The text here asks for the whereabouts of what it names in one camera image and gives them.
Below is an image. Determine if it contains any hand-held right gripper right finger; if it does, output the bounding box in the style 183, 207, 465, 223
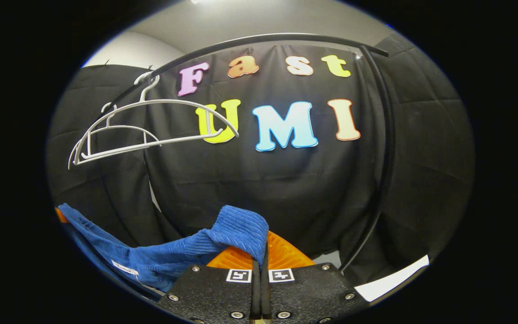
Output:
260, 230, 371, 324

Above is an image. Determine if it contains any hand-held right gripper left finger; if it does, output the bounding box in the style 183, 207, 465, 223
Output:
156, 245, 260, 324

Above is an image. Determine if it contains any blue corduroy jacket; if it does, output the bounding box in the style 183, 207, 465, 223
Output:
58, 203, 269, 293

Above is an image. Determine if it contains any large white clothes hanger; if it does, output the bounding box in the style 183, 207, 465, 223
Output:
74, 72, 240, 165

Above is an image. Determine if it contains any small white clothes hanger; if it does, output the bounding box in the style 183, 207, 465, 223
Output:
68, 103, 160, 171

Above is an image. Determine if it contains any black metal clothes rack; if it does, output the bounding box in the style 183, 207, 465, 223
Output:
102, 33, 397, 273

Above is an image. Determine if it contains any white board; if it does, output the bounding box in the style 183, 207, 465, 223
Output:
355, 255, 430, 302

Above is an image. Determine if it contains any black backdrop cloth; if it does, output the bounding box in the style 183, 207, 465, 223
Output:
47, 32, 475, 288

